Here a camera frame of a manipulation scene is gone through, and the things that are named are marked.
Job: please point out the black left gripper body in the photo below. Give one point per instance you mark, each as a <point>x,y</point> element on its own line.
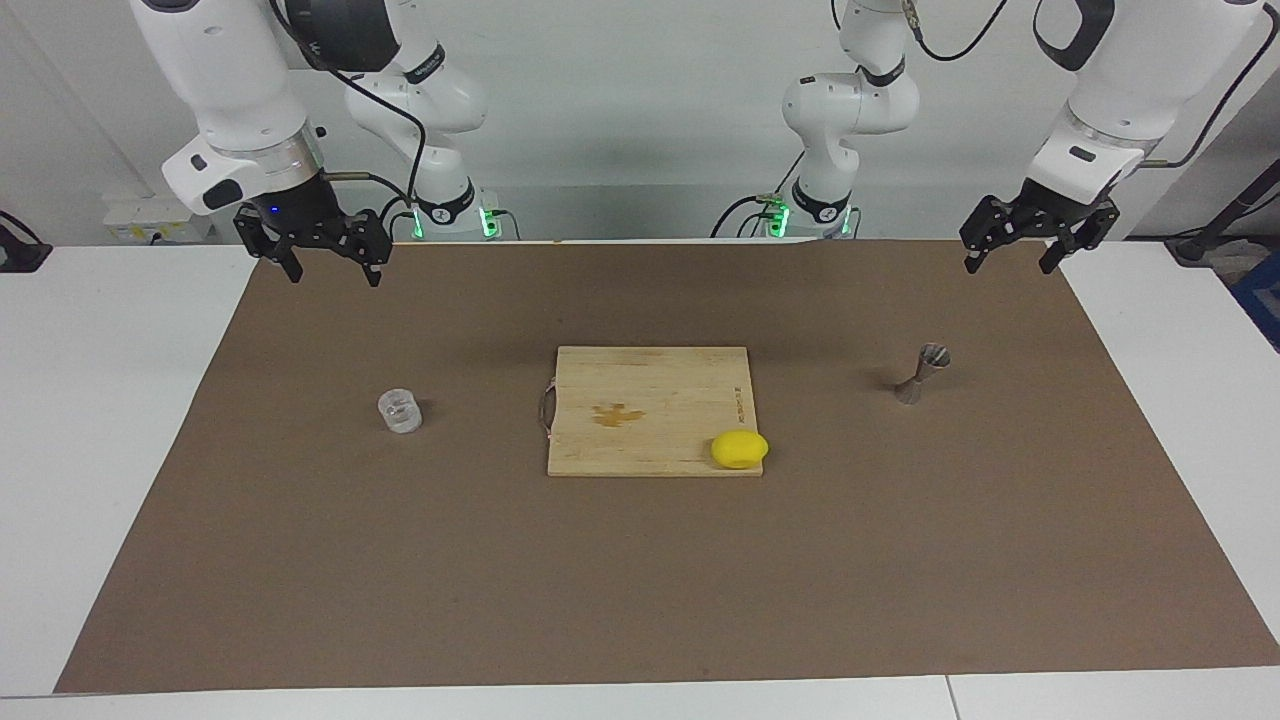
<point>1055,203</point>

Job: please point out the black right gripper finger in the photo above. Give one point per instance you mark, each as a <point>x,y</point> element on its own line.
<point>365,245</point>
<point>265,240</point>

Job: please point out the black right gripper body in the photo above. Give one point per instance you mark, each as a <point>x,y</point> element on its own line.
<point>303,208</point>

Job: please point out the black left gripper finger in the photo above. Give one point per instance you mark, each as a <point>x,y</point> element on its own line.
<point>1085,232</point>
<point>985,235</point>

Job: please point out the steel jigger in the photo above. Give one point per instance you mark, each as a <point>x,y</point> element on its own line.
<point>934,358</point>

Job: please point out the small clear glass cup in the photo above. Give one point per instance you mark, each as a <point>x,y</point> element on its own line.
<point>400,412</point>

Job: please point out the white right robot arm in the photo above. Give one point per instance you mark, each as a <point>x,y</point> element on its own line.
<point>230,80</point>

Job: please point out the white power strip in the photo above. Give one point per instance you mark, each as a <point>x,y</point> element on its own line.
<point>150,215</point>

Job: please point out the black stand leg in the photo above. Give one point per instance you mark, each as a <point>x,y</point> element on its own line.
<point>1235,208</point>

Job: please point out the blue crate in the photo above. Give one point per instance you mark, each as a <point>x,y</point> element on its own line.
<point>1262,300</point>

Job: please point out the wooden cutting board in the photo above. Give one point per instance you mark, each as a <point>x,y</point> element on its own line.
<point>640,390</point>

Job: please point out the yellow lemon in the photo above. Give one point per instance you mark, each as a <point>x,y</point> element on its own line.
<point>740,450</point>

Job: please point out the brown table mat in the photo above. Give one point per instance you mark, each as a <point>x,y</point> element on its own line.
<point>640,580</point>

